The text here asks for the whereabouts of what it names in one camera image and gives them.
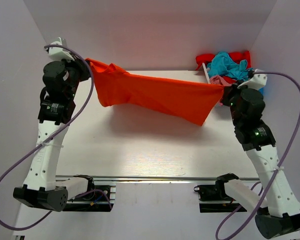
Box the teal t-shirt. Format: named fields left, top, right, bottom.
left=206, top=51, right=253, bottom=81

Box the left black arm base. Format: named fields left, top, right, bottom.
left=58, top=174, right=116, bottom=213

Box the blue t-shirt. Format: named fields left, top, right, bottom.
left=258, top=87, right=265, bottom=95

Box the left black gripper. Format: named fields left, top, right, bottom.
left=58, top=52, right=92, bottom=99

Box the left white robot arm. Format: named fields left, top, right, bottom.
left=13, top=56, right=96, bottom=212

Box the orange t-shirt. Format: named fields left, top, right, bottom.
left=87, top=58, right=224, bottom=126

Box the pink t-shirt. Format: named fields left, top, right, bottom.
left=209, top=75, right=232, bottom=87

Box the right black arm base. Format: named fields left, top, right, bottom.
left=193, top=173, right=239, bottom=213

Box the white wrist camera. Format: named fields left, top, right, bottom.
left=237, top=69, right=268, bottom=91
left=45, top=37, right=75, bottom=62

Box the red t-shirt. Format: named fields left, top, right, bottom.
left=195, top=50, right=252, bottom=71

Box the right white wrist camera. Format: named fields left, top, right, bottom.
left=237, top=69, right=268, bottom=91

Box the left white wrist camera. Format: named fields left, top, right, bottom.
left=45, top=37, right=75, bottom=62

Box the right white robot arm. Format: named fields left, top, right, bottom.
left=215, top=84, right=300, bottom=239

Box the white laundry basket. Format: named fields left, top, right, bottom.
left=202, top=63, right=211, bottom=84

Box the aluminium table rail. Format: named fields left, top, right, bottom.
left=54, top=174, right=261, bottom=184

